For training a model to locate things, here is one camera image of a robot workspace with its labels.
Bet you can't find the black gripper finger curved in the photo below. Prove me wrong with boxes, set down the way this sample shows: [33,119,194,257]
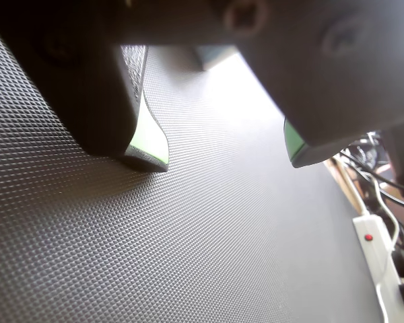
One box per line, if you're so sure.
[215,0,404,169]

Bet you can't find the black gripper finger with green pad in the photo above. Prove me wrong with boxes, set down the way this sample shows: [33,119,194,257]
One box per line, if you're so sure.
[0,0,171,173]

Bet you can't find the dark textured table mat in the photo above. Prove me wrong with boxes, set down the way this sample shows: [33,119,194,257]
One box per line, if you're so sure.
[0,16,390,323]

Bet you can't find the white power strip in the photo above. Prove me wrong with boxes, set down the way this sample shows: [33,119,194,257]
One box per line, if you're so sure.
[352,215,404,323]

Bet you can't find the white power cable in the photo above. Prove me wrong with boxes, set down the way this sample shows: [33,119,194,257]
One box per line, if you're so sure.
[363,170,401,323]

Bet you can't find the black and white cables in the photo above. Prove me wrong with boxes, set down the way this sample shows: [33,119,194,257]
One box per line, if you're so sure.
[338,149,404,211]

